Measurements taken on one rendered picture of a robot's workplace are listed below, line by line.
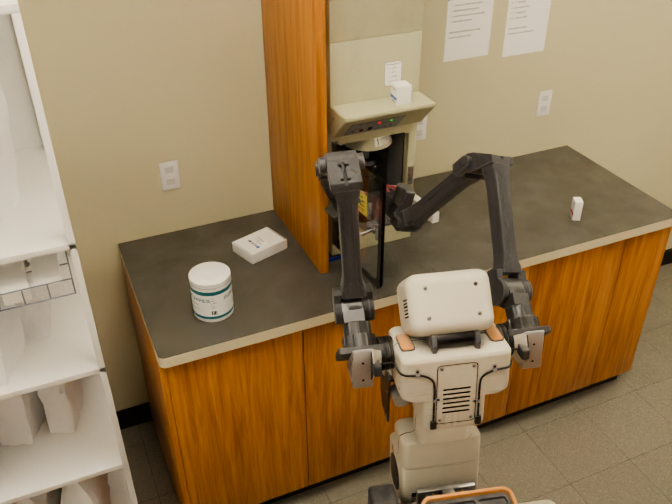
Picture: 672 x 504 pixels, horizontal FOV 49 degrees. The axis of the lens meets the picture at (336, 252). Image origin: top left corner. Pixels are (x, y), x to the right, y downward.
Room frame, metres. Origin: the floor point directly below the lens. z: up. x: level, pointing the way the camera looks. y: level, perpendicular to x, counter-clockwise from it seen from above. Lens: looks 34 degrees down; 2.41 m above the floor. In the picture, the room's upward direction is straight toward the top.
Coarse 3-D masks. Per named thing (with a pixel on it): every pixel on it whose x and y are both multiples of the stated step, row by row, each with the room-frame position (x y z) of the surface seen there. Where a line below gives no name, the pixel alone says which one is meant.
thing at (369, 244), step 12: (372, 180) 1.96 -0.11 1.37; (372, 192) 1.96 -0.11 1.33; (384, 192) 1.91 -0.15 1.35; (372, 204) 1.96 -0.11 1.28; (384, 204) 1.91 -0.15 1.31; (360, 216) 2.02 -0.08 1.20; (372, 216) 1.96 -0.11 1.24; (360, 240) 2.02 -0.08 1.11; (372, 240) 1.95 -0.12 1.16; (372, 252) 1.95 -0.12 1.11; (372, 264) 1.95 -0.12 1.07; (372, 276) 1.95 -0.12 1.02
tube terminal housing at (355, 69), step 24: (336, 48) 2.20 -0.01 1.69; (360, 48) 2.23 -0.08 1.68; (384, 48) 2.26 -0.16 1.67; (408, 48) 2.30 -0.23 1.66; (336, 72) 2.20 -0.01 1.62; (360, 72) 2.23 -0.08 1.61; (384, 72) 2.26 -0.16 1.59; (408, 72) 2.30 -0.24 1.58; (336, 96) 2.20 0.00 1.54; (360, 96) 2.23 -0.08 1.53; (384, 96) 2.27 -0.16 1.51; (408, 144) 2.30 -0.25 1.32; (384, 240) 2.27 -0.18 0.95
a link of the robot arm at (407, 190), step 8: (400, 184) 2.13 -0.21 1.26; (400, 192) 2.10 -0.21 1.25; (408, 192) 2.09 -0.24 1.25; (392, 200) 2.11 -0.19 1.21; (400, 200) 2.09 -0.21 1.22; (408, 200) 2.08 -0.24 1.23; (400, 208) 2.07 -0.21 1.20; (392, 216) 2.06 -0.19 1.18; (392, 224) 2.03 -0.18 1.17; (400, 224) 2.02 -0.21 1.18
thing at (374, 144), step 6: (372, 138) 2.28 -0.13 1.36; (378, 138) 2.29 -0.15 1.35; (384, 138) 2.30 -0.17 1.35; (390, 138) 2.33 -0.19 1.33; (348, 144) 2.30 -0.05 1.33; (354, 144) 2.28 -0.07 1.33; (360, 144) 2.28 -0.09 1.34; (366, 144) 2.27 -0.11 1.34; (372, 144) 2.27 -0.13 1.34; (378, 144) 2.28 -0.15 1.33; (384, 144) 2.29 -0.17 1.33; (360, 150) 2.27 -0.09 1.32; (366, 150) 2.26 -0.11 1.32; (372, 150) 2.27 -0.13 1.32
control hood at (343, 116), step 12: (420, 96) 2.27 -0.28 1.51; (336, 108) 2.17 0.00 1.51; (348, 108) 2.17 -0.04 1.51; (360, 108) 2.17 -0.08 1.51; (372, 108) 2.17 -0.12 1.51; (384, 108) 2.17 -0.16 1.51; (396, 108) 2.17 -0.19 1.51; (408, 108) 2.17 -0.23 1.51; (420, 108) 2.19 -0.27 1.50; (432, 108) 2.22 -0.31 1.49; (336, 120) 2.14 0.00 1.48; (348, 120) 2.09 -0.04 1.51; (360, 120) 2.11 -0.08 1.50; (372, 120) 2.14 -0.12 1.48; (408, 120) 2.24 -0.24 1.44; (420, 120) 2.28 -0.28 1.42; (336, 132) 2.14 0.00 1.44
